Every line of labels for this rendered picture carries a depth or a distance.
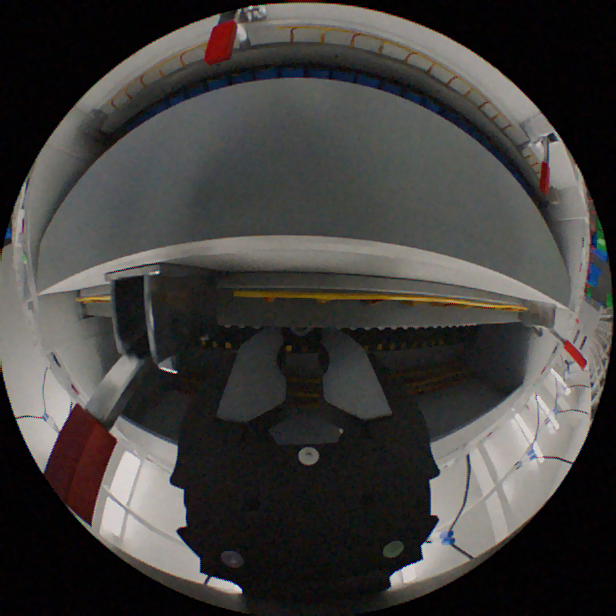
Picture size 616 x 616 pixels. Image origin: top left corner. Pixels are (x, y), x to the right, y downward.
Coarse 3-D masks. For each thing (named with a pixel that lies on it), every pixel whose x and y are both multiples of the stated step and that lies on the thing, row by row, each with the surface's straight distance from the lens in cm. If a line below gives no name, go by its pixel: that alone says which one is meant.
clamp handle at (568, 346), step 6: (540, 330) 23; (552, 330) 22; (540, 336) 23; (558, 336) 22; (564, 342) 22; (570, 342) 23; (564, 348) 22; (570, 348) 22; (576, 348) 23; (570, 354) 22; (576, 354) 22; (576, 360) 22; (582, 360) 22; (582, 366) 22
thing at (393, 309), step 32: (224, 288) 8; (256, 288) 8; (288, 288) 8; (320, 288) 8; (224, 320) 9; (256, 320) 8; (288, 320) 8; (320, 320) 8; (352, 320) 8; (384, 320) 9; (416, 320) 10; (448, 320) 12; (480, 320) 15; (512, 320) 22
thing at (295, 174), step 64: (192, 128) 4; (256, 128) 3; (320, 128) 3; (384, 128) 4; (448, 128) 6; (128, 192) 5; (192, 192) 3; (256, 192) 3; (320, 192) 2; (384, 192) 3; (448, 192) 4; (512, 192) 8; (64, 256) 9; (128, 256) 4; (192, 256) 3; (256, 256) 3; (320, 256) 3; (384, 256) 3; (448, 256) 3; (512, 256) 6; (64, 320) 23
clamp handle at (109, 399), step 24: (144, 336) 6; (120, 360) 6; (144, 360) 5; (168, 360) 6; (120, 384) 5; (72, 408) 5; (96, 408) 5; (120, 408) 5; (72, 432) 5; (96, 432) 4; (72, 456) 5; (96, 456) 5; (48, 480) 5; (72, 480) 5; (96, 480) 5; (72, 504) 5
